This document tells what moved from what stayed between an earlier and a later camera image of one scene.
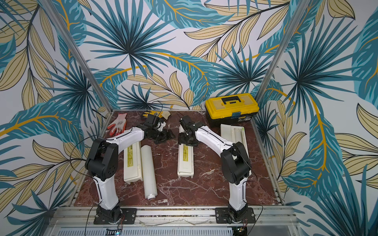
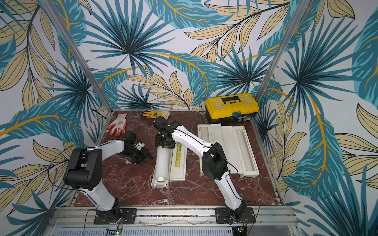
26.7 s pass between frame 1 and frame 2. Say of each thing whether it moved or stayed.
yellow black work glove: stayed
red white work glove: stayed
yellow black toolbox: stayed
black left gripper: moved
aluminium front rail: stayed
